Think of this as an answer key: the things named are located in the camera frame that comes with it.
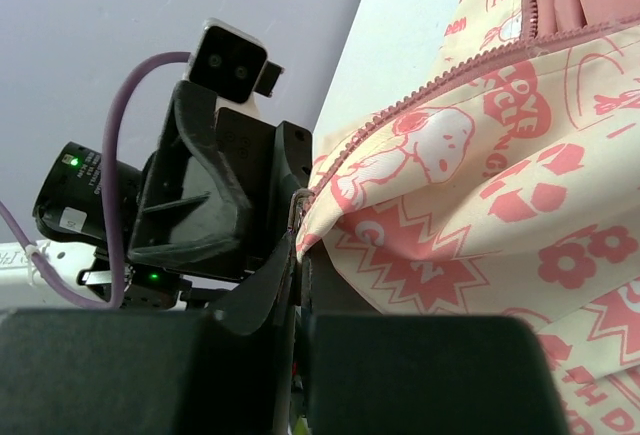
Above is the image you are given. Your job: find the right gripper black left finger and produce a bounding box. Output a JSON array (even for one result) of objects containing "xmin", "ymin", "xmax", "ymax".
[{"xmin": 1, "ymin": 232, "xmax": 295, "ymax": 434}]

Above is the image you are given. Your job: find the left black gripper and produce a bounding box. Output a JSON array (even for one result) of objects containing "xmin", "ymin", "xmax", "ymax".
[{"xmin": 128, "ymin": 81, "xmax": 312, "ymax": 281}]

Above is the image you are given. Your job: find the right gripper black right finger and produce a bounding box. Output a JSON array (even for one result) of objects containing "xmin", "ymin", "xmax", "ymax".
[{"xmin": 299, "ymin": 254, "xmax": 576, "ymax": 435}]

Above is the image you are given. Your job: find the pink Snoopy zip jacket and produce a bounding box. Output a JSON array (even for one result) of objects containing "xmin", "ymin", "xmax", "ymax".
[{"xmin": 296, "ymin": 0, "xmax": 639, "ymax": 434}]

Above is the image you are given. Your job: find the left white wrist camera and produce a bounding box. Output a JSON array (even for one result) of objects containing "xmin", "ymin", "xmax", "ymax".
[{"xmin": 183, "ymin": 18, "xmax": 284, "ymax": 119}]

